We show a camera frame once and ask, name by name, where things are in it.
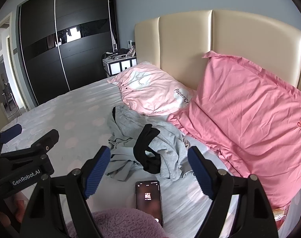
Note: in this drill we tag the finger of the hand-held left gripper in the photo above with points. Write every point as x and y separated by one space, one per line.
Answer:
10 132
47 140

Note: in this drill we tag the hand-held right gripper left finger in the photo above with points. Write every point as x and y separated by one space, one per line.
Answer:
96 171

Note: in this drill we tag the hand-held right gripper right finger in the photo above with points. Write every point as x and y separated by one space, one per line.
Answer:
200 173

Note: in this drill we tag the grey shirt with black sleeves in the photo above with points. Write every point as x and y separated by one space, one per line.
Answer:
165 141

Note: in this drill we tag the person's left hand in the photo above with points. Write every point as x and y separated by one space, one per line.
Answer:
20 205

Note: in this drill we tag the beige garment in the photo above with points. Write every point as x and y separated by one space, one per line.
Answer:
186 143

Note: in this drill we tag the black smartphone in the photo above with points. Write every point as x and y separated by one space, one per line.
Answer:
148 203

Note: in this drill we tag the plain pink pillow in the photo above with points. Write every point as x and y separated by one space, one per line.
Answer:
239 109

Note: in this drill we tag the orange packet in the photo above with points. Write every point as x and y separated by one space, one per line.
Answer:
280 214

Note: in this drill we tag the black sliding-door wardrobe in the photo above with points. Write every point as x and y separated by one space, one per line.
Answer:
86 54

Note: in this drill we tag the light pink printed pillow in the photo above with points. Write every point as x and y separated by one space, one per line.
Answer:
150 91

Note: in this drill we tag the white nightstand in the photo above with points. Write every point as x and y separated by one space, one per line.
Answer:
115 67

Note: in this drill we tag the dark cloth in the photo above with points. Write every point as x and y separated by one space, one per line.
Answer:
118 52

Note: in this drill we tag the beige padded headboard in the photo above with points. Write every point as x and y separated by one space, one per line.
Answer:
185 42

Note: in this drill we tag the leaning white frame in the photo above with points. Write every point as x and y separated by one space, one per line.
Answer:
132 51

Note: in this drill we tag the wall switch panel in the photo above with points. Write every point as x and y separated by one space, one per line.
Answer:
129 44

